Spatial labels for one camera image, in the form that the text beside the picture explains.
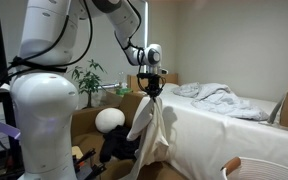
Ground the white pillow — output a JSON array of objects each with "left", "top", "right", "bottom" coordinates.
[{"left": 159, "top": 82, "right": 180, "bottom": 95}]

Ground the bed with white sheet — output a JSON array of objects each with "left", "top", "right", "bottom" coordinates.
[{"left": 130, "top": 83, "right": 288, "bottom": 180}]

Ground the yellow foam block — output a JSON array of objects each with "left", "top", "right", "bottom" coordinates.
[{"left": 71, "top": 145, "right": 84, "bottom": 160}]

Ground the black garment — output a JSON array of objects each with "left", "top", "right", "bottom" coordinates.
[{"left": 99, "top": 124, "right": 142, "bottom": 164}]

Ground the clear water bottle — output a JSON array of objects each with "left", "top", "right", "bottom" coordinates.
[{"left": 118, "top": 71, "right": 127, "bottom": 89}]

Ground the green tissue box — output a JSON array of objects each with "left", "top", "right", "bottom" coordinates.
[{"left": 115, "top": 87, "right": 134, "bottom": 97}]

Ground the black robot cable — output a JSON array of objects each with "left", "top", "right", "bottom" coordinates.
[{"left": 0, "top": 0, "right": 145, "bottom": 152}]

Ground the wooden headboard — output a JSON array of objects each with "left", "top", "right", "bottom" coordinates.
[{"left": 127, "top": 73, "right": 179, "bottom": 93}]

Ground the white woven laundry basket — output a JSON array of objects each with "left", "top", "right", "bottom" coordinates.
[{"left": 220, "top": 156, "right": 288, "bottom": 180}]

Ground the black tool pile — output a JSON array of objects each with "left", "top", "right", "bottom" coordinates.
[{"left": 72, "top": 148, "right": 108, "bottom": 180}]

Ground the white jersey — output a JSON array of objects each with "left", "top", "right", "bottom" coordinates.
[{"left": 120, "top": 95, "right": 170, "bottom": 180}]

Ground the brown leather sofa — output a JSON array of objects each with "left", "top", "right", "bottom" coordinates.
[{"left": 71, "top": 91, "right": 189, "bottom": 180}]

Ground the grey crumpled duvet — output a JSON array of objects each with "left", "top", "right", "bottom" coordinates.
[{"left": 172, "top": 82, "right": 270, "bottom": 122}]

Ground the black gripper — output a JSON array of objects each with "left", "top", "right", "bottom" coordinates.
[{"left": 136, "top": 72, "right": 167, "bottom": 99}]

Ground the green potted plant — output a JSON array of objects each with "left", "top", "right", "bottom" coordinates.
[{"left": 67, "top": 59, "right": 108, "bottom": 110}]

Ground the purple strip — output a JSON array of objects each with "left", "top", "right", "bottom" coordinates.
[{"left": 0, "top": 116, "right": 21, "bottom": 141}]

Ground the brown bedside box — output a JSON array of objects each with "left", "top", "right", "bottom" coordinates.
[{"left": 103, "top": 89, "right": 125, "bottom": 108}]

